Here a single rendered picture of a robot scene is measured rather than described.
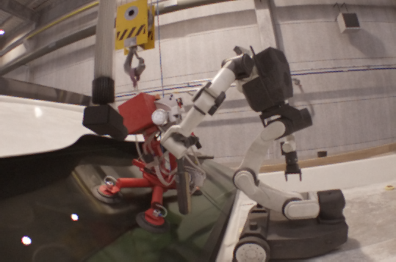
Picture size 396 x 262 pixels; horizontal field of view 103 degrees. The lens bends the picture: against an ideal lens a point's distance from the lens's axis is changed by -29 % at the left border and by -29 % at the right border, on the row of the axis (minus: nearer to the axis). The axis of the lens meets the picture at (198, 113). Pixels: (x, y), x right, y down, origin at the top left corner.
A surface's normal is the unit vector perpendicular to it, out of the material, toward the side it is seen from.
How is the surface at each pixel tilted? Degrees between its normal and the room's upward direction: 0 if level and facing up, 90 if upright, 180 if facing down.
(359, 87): 90
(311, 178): 90
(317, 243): 90
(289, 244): 90
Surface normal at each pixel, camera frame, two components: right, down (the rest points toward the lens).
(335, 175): -0.40, -0.04
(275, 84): -0.68, 0.10
